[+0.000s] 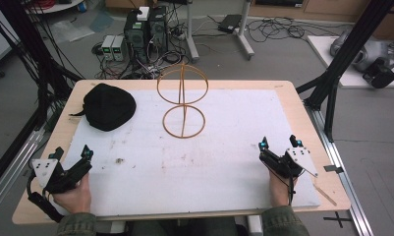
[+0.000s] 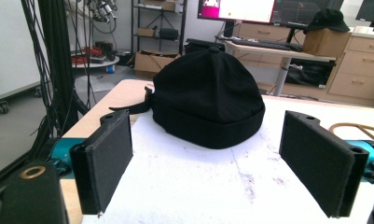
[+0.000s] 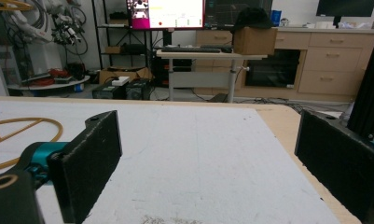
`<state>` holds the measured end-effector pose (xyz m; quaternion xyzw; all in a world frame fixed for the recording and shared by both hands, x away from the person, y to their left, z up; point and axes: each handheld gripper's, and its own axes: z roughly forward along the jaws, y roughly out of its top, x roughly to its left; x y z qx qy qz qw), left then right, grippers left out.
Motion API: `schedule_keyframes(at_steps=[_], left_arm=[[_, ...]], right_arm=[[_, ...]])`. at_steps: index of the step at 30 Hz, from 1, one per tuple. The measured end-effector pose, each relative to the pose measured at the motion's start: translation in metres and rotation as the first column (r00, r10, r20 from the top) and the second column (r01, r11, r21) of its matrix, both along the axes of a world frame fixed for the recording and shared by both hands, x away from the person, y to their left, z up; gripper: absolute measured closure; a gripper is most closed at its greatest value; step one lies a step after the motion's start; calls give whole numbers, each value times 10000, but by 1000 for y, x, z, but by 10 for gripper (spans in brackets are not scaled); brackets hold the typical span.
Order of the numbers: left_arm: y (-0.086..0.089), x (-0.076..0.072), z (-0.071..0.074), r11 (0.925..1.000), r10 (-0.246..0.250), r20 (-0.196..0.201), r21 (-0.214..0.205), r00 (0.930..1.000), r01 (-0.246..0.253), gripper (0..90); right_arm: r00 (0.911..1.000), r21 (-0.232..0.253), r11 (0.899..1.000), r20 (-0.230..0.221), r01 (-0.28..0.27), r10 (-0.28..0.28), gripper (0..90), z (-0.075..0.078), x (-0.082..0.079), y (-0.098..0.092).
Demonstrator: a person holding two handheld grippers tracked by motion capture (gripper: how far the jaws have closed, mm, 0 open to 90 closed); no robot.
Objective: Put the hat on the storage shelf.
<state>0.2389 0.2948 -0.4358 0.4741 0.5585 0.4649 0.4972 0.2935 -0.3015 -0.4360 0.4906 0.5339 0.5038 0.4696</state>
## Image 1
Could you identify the black cap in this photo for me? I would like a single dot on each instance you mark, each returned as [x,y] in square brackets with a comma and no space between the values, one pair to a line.
[109,106]

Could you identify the black computer tower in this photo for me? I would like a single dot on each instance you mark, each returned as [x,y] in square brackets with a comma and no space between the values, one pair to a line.
[137,36]
[158,31]

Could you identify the person's right hand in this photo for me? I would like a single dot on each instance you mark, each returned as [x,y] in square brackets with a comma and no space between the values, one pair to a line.
[279,191]

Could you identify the silver helmet-like device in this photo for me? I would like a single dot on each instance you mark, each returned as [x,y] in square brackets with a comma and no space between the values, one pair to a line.
[369,54]

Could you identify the black tape strip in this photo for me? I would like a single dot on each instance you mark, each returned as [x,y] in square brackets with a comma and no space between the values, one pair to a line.
[333,169]

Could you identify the white desk leg frame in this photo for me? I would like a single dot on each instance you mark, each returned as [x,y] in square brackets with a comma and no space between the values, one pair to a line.
[243,36]

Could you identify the black metal frame post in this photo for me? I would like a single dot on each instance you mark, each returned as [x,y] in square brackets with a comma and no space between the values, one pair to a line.
[30,49]
[345,55]

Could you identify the black tape cross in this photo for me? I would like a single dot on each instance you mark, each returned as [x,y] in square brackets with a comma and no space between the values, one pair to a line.
[338,219]

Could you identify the aluminium rail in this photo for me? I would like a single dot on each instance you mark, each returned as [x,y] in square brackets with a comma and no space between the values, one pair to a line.
[11,170]
[338,164]

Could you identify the white floor board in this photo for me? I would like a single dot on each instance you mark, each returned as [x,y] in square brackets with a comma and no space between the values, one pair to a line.
[351,80]

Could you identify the black device on board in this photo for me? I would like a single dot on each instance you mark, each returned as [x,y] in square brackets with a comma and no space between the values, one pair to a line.
[379,75]

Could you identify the white foam mat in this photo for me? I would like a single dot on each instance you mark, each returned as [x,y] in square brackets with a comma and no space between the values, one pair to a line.
[191,170]

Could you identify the thin wooden stick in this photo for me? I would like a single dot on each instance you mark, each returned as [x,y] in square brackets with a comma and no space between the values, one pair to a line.
[325,195]

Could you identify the black flat box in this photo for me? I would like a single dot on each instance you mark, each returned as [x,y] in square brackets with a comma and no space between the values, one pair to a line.
[230,23]

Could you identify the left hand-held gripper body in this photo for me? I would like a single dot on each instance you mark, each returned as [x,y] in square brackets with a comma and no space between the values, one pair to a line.
[47,170]

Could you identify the grey power supply unit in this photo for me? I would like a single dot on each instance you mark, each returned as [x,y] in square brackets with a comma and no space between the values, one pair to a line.
[107,47]
[118,48]

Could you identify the person's left hand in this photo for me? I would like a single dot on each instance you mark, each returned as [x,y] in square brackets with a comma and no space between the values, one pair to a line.
[74,198]

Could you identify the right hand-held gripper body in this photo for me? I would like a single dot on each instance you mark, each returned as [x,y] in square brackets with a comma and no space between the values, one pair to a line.
[296,160]

